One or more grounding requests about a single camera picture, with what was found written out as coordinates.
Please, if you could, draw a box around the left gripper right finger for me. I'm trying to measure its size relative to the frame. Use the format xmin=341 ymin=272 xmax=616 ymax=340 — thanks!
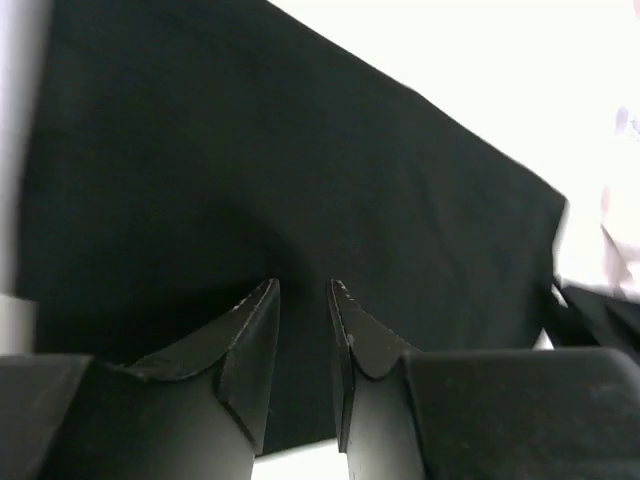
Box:
xmin=326 ymin=279 xmax=420 ymax=453

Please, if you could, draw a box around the white tank top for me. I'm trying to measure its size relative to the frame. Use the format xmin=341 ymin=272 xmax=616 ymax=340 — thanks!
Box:
xmin=600 ymin=106 xmax=639 ymax=301

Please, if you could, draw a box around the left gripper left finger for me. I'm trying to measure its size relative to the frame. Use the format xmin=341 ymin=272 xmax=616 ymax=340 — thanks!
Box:
xmin=131 ymin=279 xmax=280 ymax=455

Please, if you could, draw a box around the black tank top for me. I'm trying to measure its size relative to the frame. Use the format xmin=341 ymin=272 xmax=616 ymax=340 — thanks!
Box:
xmin=15 ymin=1 xmax=564 ymax=453

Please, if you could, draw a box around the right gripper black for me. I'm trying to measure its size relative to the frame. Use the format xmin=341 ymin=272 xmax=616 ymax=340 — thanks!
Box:
xmin=549 ymin=279 xmax=639 ymax=360

